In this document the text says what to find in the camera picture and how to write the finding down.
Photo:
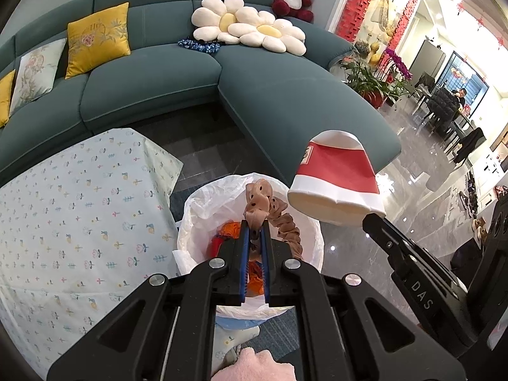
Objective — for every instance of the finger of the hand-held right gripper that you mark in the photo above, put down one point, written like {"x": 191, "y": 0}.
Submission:
{"x": 397, "y": 246}
{"x": 428, "y": 305}

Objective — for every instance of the blue patterned scrunchie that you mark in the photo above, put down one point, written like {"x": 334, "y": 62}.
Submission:
{"x": 198, "y": 45}

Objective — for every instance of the red and white paper cup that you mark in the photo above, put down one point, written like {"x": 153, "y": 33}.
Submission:
{"x": 337, "y": 174}

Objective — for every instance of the green potted plant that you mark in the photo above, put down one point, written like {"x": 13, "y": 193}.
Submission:
{"x": 365, "y": 77}

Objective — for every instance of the black dining chair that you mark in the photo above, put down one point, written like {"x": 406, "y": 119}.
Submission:
{"x": 470, "y": 143}

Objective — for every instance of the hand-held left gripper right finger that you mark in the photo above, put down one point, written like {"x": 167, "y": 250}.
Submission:
{"x": 265, "y": 262}

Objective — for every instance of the brown polka dot scrunchie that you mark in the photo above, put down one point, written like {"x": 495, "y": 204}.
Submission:
{"x": 285, "y": 226}

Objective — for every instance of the pink fleece clothing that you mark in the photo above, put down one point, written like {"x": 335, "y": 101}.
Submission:
{"x": 258, "y": 367}

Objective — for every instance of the white daisy cushion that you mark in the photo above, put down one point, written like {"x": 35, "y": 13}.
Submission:
{"x": 206, "y": 20}
{"x": 285, "y": 39}

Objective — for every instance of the pale blue embroidered pillow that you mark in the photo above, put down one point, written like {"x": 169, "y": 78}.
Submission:
{"x": 35, "y": 71}

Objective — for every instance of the chair with black jacket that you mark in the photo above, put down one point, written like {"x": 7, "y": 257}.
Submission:
{"x": 442, "y": 109}

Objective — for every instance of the pale blue trash bin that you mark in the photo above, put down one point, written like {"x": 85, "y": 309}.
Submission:
{"x": 234, "y": 337}

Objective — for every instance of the red lattice wall decoration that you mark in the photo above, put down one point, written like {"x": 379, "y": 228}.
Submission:
{"x": 353, "y": 8}
{"x": 407, "y": 8}

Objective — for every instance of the small yellow embroidered pillow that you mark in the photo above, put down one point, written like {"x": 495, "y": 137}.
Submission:
{"x": 6, "y": 99}

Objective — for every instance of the purple orchid plant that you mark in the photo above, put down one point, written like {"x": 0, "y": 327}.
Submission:
{"x": 397, "y": 61}

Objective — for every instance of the teal sectional sofa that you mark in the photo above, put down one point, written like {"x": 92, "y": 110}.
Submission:
{"x": 258, "y": 87}

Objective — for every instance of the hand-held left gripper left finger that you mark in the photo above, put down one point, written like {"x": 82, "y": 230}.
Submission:
{"x": 246, "y": 254}

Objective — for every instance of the floral tablecloth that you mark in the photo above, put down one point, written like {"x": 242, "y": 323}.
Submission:
{"x": 79, "y": 226}

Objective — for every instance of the row of shoes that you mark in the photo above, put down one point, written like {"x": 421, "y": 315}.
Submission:
{"x": 470, "y": 194}

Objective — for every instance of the white-lined trash bin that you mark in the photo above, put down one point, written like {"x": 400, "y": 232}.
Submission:
{"x": 198, "y": 214}

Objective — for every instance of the large yellow embroidered pillow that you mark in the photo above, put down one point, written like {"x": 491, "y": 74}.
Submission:
{"x": 97, "y": 39}

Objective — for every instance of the orange plastic bag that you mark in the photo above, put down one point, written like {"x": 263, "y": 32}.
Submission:
{"x": 232, "y": 230}

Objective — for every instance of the red foil packet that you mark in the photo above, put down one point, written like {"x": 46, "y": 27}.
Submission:
{"x": 216, "y": 246}

